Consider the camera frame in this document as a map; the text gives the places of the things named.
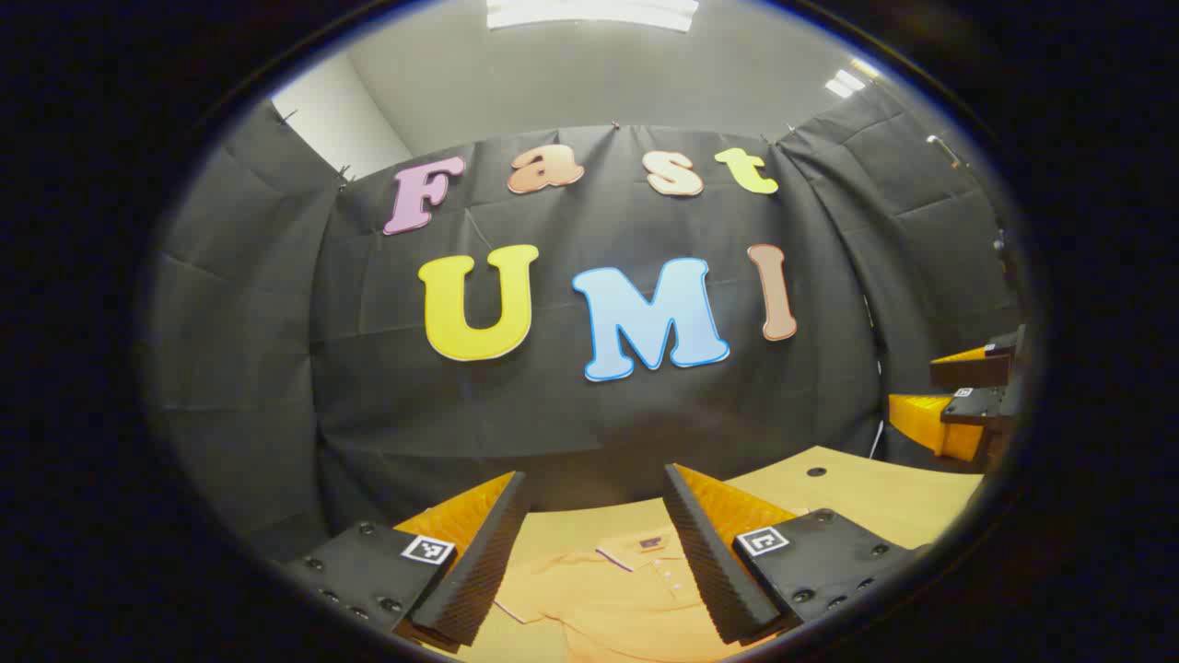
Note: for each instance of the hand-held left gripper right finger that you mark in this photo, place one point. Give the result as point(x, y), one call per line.
point(709, 571)

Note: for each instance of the large ceiling light panel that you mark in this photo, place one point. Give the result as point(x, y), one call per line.
point(589, 13)

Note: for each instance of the small ceiling light panel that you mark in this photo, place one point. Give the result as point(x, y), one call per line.
point(846, 81)

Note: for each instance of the orange T-shirt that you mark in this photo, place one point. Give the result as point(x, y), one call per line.
point(608, 608)

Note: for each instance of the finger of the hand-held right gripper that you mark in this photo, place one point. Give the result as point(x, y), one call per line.
point(967, 370)
point(972, 405)

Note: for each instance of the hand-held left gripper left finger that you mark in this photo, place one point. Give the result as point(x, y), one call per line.
point(479, 571)

